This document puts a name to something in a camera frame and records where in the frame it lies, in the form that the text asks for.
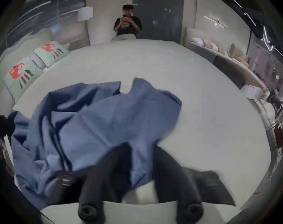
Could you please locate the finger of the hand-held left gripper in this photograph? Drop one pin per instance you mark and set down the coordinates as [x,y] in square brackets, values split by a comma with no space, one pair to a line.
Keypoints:
[2,126]

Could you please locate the padded pale headboard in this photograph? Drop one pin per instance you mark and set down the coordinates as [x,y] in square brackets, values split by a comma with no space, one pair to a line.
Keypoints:
[42,35]

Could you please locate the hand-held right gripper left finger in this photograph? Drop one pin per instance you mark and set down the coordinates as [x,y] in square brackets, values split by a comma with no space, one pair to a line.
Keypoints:
[108,171]

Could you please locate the blue shirt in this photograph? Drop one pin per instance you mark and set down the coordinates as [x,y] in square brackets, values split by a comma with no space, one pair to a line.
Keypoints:
[97,125]

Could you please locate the bed with white sheet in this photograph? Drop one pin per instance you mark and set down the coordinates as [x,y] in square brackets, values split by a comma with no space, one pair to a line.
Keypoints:
[202,101]

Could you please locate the display bed with cushions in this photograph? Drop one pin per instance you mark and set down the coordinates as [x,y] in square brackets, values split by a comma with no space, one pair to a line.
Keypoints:
[225,55]

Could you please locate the pale green printed pillow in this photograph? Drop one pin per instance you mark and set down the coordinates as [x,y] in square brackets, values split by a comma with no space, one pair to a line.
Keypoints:
[51,52]
[21,76]

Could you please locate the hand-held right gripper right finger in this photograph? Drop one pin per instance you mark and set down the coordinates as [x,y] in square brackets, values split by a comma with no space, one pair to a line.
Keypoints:
[169,176]

